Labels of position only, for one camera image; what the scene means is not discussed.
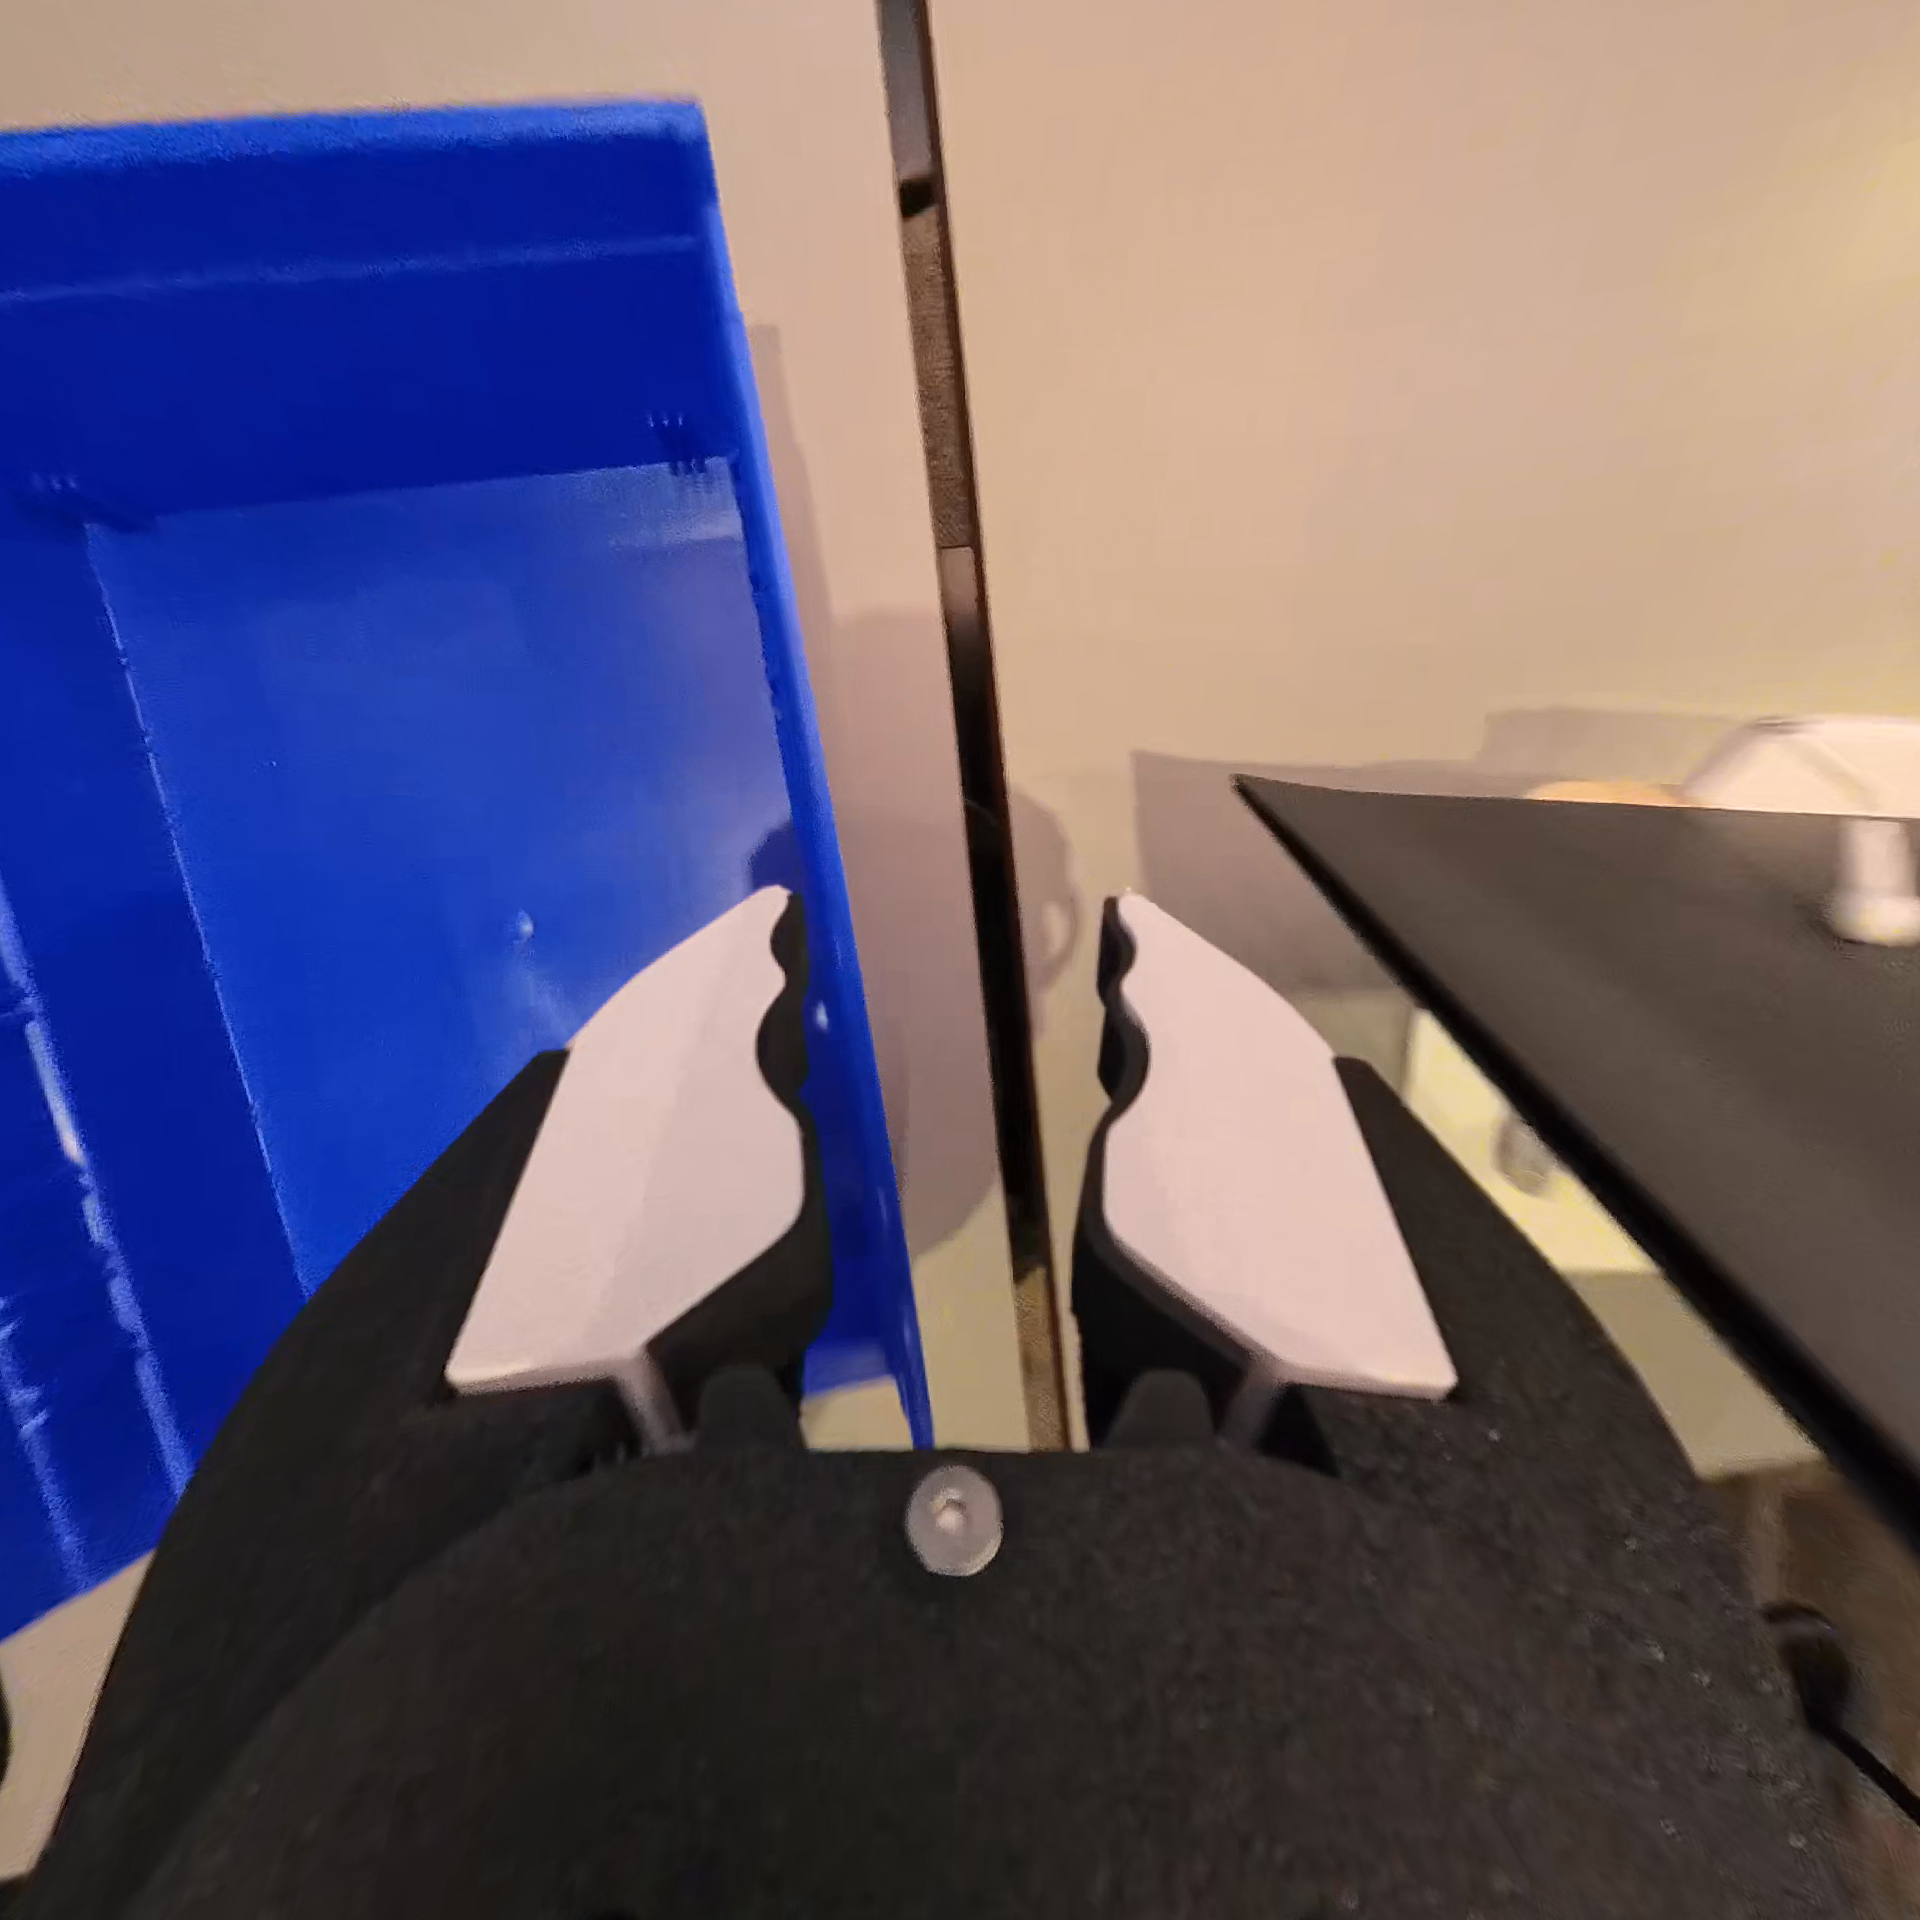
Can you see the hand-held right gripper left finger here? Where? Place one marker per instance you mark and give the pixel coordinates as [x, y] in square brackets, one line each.
[646, 1185]

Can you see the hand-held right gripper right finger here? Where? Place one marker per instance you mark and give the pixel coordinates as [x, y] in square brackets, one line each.
[1259, 1201]

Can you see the blue plastic bin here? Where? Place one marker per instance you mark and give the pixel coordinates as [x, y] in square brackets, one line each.
[375, 751]

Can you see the grey desk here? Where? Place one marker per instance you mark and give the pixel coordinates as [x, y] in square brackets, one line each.
[1350, 376]

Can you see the printed instruction sheet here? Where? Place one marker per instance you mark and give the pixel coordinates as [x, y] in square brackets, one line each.
[1650, 1019]

